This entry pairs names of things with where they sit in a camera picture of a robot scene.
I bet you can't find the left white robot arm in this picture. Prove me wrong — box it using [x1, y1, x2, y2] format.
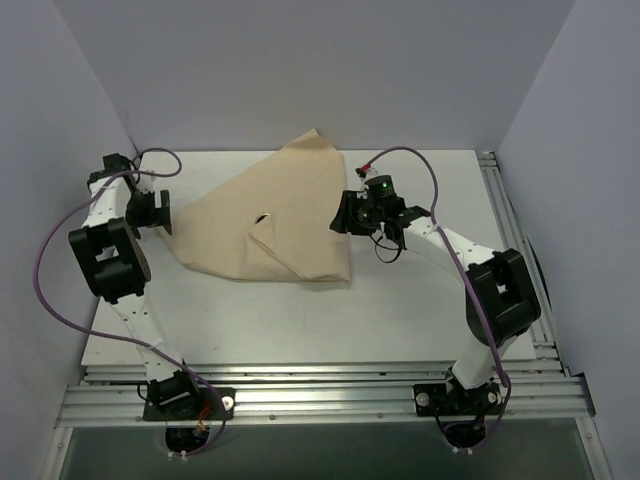
[68, 153, 202, 419]

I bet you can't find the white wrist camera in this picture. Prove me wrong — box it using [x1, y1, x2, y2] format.
[136, 176, 154, 195]
[355, 164, 380, 185]

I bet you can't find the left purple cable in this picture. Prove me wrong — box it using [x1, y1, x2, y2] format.
[31, 147, 231, 457]

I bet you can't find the black loop cable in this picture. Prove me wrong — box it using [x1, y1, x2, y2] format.
[372, 224, 407, 264]

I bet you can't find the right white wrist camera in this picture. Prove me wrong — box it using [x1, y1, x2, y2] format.
[355, 164, 380, 185]

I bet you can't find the right side aluminium rail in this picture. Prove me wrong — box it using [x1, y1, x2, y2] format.
[477, 152, 571, 376]

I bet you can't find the purple cable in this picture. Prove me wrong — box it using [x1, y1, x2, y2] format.
[31, 147, 231, 457]
[355, 145, 511, 446]

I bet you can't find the beige cloth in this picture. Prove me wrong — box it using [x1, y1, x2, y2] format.
[164, 129, 351, 282]

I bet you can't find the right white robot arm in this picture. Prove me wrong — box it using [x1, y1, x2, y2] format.
[330, 168, 541, 413]

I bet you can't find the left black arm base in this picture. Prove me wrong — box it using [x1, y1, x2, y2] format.
[142, 386, 236, 422]

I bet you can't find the aluminium rail frame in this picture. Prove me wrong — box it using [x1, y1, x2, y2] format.
[42, 357, 611, 479]

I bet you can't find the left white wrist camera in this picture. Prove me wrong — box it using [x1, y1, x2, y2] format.
[136, 176, 154, 195]

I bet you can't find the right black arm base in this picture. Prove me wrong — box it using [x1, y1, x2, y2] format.
[412, 379, 503, 417]

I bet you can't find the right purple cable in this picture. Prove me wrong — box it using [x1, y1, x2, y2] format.
[355, 145, 511, 446]

